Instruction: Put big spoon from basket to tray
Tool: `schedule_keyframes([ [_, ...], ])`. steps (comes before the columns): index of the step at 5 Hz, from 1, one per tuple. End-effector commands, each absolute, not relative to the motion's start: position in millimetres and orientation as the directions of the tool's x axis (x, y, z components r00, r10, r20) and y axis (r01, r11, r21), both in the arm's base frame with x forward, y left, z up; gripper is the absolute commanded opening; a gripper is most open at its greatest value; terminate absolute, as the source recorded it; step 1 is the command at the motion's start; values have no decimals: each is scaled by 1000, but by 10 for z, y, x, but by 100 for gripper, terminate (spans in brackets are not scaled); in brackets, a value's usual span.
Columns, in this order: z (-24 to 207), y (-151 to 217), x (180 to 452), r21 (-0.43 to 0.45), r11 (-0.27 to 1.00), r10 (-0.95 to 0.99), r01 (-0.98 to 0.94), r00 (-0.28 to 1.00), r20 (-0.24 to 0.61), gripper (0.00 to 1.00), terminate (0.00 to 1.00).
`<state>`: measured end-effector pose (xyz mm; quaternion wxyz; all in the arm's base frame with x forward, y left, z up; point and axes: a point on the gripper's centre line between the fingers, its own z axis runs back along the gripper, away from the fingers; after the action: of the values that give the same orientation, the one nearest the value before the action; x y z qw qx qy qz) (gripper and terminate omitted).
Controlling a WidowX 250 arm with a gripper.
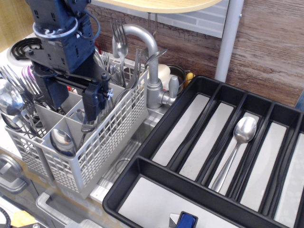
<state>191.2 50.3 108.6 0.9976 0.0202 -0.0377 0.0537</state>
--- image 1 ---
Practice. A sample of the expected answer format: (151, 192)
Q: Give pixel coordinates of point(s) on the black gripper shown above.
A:
(67, 59)

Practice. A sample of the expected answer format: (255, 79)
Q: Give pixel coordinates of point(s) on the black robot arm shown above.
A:
(63, 9)

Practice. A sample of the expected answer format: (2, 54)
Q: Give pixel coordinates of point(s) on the steel spoon front compartment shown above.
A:
(62, 142)

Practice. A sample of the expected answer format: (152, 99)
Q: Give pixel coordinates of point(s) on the grey plastic cutlery basket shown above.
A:
(78, 175)

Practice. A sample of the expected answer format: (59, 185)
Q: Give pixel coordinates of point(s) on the large steel spoon left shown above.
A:
(11, 102)

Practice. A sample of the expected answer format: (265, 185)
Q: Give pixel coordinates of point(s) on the steel spoon in tray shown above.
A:
(244, 132)

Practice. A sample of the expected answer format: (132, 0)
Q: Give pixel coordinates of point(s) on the black cutlery tray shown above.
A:
(176, 165)

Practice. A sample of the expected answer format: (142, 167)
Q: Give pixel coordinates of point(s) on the steel fork left group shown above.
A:
(10, 75)

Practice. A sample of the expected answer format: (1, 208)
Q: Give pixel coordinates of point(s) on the black stove burner coil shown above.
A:
(20, 48)

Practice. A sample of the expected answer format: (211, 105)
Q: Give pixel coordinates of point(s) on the tall steel fork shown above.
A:
(121, 44)

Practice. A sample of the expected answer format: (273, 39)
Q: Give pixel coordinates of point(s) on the steel fork right compartment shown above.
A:
(134, 78)

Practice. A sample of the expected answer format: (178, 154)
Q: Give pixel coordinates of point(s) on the grey metal faucet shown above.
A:
(156, 96)

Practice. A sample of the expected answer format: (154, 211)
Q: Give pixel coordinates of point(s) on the steel sink basin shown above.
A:
(126, 154)

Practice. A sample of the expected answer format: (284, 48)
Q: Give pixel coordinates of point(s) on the white plastic bottle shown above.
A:
(164, 74)

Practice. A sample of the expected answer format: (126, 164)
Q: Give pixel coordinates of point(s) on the steel pot in sink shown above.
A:
(181, 75)

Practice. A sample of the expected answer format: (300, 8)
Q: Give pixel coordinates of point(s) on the yellow toy item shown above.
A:
(189, 78)

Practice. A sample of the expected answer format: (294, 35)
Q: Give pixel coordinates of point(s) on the light wooden shelf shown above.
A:
(160, 6)

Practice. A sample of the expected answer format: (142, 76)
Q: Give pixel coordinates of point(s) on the blue handled tool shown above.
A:
(182, 220)

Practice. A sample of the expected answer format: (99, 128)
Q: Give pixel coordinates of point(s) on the white metal post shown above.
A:
(233, 17)

